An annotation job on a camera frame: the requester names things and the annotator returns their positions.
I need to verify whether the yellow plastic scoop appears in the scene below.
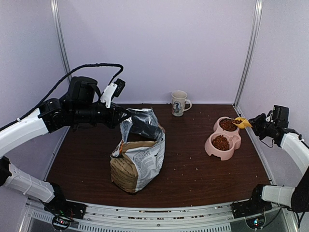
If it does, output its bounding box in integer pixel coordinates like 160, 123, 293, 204
232, 117, 252, 129

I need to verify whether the pink double pet bowl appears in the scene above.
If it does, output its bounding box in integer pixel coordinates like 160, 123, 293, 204
204, 116, 241, 161

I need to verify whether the brown pet food bag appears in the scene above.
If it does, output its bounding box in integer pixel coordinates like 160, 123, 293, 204
110, 108, 166, 194

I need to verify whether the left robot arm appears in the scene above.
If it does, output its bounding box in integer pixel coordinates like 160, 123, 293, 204
0, 76, 131, 215

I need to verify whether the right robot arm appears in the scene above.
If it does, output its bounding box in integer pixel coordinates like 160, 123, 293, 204
247, 105, 309, 214

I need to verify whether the white patterned mug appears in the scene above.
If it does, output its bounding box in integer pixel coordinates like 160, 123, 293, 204
171, 90, 192, 117

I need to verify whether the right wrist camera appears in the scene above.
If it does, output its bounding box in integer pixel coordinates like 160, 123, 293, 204
266, 110, 276, 123

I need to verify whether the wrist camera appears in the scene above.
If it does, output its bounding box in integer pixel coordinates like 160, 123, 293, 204
100, 78, 126, 108
266, 110, 276, 123

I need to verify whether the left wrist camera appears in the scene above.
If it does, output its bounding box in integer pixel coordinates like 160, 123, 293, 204
100, 78, 126, 108

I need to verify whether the right aluminium frame post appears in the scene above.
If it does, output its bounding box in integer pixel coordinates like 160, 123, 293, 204
233, 0, 263, 109

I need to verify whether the aluminium frame post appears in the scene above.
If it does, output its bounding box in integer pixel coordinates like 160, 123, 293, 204
50, 0, 71, 73
233, 0, 263, 109

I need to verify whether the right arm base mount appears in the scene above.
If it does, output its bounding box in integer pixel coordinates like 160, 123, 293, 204
231, 191, 272, 218

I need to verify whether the aluminium front rail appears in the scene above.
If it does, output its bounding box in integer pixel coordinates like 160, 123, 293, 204
24, 190, 297, 232

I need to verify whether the black braided cable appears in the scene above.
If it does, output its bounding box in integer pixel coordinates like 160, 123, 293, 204
0, 62, 124, 129

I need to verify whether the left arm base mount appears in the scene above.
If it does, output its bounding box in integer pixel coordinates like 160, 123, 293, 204
43, 183, 86, 219

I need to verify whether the left aluminium frame post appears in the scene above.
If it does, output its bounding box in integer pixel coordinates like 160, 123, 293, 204
50, 0, 71, 73

